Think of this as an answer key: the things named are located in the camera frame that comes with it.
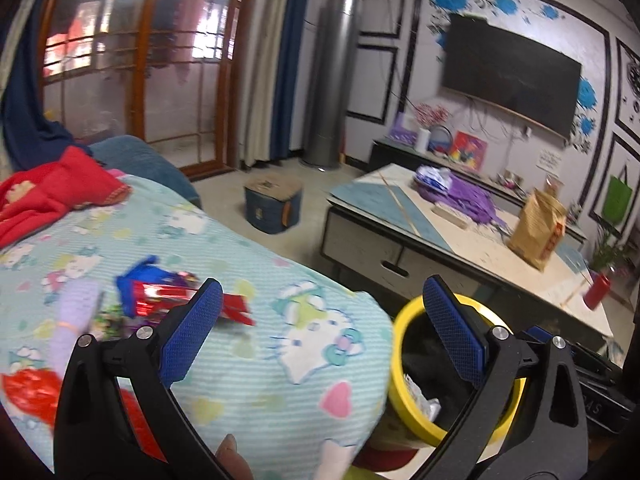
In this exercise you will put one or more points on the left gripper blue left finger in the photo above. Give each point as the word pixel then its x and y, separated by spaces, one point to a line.
pixel 185 329

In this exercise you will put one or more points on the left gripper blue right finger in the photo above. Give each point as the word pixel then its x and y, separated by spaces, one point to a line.
pixel 460 329

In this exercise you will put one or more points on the red snack wrapper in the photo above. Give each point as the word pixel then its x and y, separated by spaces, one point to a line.
pixel 154 301

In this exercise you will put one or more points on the white foam net bundle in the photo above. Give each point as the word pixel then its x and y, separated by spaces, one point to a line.
pixel 76 306

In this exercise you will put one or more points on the red plastic wrapper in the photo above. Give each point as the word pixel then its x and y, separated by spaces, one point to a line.
pixel 35 393

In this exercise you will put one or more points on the purple foil wrapper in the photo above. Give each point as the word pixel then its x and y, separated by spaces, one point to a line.
pixel 110 322

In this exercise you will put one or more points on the yellow rimmed trash bin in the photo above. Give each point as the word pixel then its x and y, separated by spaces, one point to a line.
pixel 425 394

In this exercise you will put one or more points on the person left hand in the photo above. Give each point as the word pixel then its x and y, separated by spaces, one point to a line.
pixel 230 458

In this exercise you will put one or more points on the marble top coffee table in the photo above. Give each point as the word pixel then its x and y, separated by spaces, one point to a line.
pixel 379 227

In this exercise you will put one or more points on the hello kitty bed sheet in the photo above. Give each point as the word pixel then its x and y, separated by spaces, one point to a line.
pixel 137 337

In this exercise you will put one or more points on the white power strip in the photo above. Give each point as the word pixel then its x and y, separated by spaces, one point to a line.
pixel 453 216

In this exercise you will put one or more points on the red pot green plant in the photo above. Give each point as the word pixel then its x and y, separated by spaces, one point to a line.
pixel 608 250

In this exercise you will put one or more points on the purple cloth bag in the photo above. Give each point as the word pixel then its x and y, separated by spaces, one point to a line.
pixel 463 196

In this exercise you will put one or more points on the brown paper bag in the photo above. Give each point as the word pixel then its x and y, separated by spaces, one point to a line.
pixel 540 228

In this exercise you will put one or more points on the white blue tissue pack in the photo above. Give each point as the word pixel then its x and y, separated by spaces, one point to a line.
pixel 436 178

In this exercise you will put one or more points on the blue fabric stool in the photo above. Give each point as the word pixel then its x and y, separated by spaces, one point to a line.
pixel 273 201

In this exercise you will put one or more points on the green tote bag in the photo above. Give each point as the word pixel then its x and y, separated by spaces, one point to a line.
pixel 617 198

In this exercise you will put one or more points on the red blanket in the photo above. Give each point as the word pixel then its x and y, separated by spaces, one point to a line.
pixel 33 199

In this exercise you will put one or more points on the white vase red flowers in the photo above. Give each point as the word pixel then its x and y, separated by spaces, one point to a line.
pixel 427 117

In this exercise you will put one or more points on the blue beige left curtain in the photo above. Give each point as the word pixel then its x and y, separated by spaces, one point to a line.
pixel 28 139

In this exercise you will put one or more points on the blue beige curtain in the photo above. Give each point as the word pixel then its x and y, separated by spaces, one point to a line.
pixel 269 79
pixel 28 139

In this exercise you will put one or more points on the silver tower air conditioner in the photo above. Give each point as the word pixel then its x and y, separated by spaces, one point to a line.
pixel 330 82

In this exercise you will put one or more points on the wooden glass sliding door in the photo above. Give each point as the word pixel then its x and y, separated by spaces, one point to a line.
pixel 157 70

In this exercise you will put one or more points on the blue beige right curtain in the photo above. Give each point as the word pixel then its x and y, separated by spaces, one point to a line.
pixel 269 79

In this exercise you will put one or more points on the colourful picture frame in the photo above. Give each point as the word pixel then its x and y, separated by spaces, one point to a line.
pixel 468 151

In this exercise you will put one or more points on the wall mounted black television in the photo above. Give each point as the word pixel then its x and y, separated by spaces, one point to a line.
pixel 510 71

